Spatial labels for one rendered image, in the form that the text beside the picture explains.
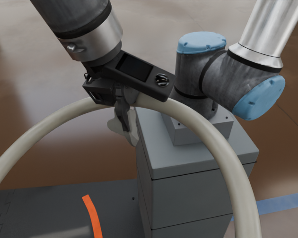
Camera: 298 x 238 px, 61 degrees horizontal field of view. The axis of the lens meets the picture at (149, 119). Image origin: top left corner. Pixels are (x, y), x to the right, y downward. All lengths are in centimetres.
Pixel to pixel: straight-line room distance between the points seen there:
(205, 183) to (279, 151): 136
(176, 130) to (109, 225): 98
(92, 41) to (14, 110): 245
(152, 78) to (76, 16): 14
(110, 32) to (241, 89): 43
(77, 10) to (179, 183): 75
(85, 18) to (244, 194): 29
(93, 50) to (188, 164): 61
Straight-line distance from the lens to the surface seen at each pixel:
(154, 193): 98
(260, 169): 211
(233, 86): 71
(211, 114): 92
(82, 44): 36
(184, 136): 91
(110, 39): 37
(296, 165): 226
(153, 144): 93
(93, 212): 176
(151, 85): 39
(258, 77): 71
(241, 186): 35
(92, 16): 35
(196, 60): 79
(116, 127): 49
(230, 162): 36
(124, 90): 42
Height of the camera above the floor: 152
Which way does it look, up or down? 40 degrees down
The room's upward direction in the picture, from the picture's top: straight up
